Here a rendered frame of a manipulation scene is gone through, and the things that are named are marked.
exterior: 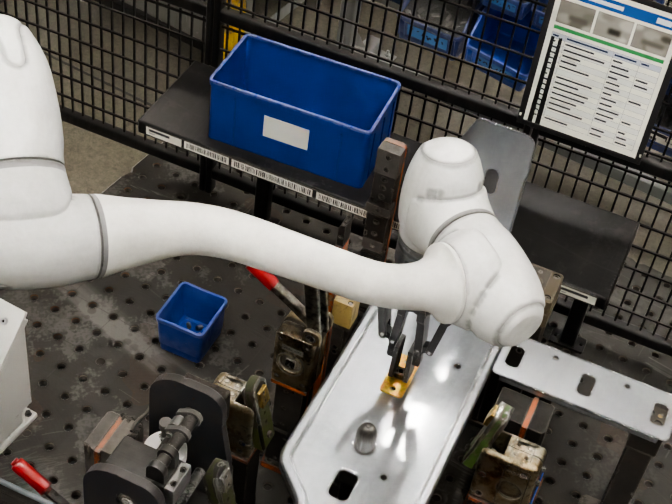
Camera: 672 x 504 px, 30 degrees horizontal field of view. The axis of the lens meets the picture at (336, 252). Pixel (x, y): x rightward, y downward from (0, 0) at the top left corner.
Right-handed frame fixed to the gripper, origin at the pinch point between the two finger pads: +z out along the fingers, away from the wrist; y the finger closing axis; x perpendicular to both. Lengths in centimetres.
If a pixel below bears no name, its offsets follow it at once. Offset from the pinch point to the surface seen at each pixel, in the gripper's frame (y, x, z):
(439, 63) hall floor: -59, 222, 106
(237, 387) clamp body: -19.1, -17.9, -0.9
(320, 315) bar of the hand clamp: -13.5, -2.0, -4.2
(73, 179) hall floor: -131, 108, 106
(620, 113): 15, 54, -17
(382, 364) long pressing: -3.7, 2.4, 6.0
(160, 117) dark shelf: -62, 34, 3
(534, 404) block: 20.2, 8.3, 8.0
